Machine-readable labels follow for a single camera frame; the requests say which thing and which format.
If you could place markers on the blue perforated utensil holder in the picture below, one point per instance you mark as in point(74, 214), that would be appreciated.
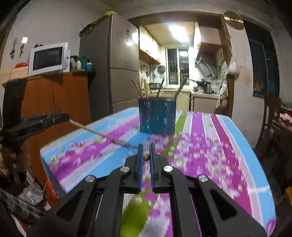
point(157, 115)

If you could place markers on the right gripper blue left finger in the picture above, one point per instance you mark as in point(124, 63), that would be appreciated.
point(94, 206)

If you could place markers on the steel range hood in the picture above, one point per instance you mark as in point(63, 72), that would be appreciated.
point(206, 63)

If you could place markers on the white hanging plastic bag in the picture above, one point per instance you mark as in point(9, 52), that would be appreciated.
point(233, 68)

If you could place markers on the white microwave oven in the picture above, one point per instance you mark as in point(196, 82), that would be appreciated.
point(53, 58)

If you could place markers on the steel electric kettle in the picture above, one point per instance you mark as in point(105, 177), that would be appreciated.
point(207, 87)

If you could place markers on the black wok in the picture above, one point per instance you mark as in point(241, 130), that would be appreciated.
point(198, 83)

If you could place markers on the person's thumb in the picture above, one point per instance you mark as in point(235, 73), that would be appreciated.
point(17, 159)

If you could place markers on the orange wooden cabinet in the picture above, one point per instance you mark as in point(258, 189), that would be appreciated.
point(66, 93)

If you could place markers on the dark window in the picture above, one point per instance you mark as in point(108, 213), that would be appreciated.
point(264, 61)

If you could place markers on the wooden dining chair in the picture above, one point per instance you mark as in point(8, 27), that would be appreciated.
point(272, 108)

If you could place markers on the floral striped tablecloth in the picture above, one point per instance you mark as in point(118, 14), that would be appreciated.
point(203, 144)

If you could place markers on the wooden chopstick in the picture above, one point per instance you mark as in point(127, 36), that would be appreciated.
point(114, 140)
point(180, 88)
point(146, 88)
point(137, 86)
point(140, 87)
point(157, 95)
point(146, 157)

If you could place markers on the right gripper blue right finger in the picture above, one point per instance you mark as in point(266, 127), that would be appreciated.
point(198, 206)

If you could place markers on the grey refrigerator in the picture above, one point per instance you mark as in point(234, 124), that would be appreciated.
point(112, 46)

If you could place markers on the gold wall clock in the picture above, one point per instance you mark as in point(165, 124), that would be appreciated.
point(233, 20)

